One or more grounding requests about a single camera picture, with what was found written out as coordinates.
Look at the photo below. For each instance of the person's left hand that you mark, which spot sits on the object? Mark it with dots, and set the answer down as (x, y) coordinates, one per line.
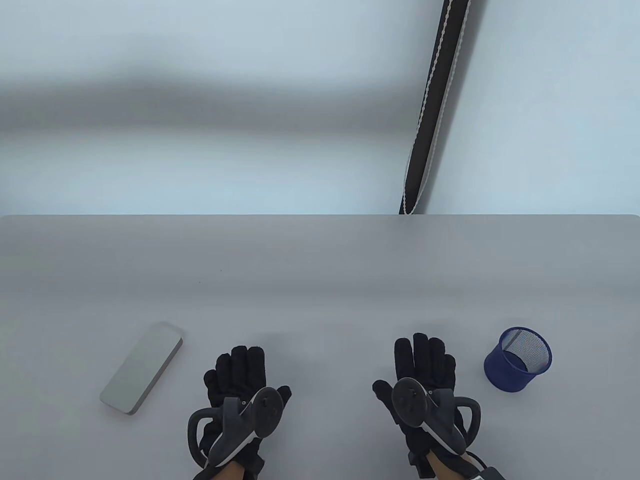
(240, 370)

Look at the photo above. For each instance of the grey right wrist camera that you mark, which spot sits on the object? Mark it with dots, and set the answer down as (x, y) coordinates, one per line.
(487, 474)

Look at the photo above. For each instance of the blue mesh pen cup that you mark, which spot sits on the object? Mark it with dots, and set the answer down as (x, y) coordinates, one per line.
(505, 372)

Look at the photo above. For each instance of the silver sliding box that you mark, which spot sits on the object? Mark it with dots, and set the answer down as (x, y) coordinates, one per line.
(140, 367)

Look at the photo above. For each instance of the person's right forearm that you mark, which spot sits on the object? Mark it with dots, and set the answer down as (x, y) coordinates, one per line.
(450, 470)

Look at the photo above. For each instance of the person's right hand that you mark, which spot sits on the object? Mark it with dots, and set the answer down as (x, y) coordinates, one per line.
(425, 360)

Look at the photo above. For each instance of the grey right hand controller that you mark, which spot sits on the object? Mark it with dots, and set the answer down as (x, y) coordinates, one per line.
(407, 400)

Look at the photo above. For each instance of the person's left forearm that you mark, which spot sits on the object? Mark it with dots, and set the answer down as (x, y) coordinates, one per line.
(227, 472)

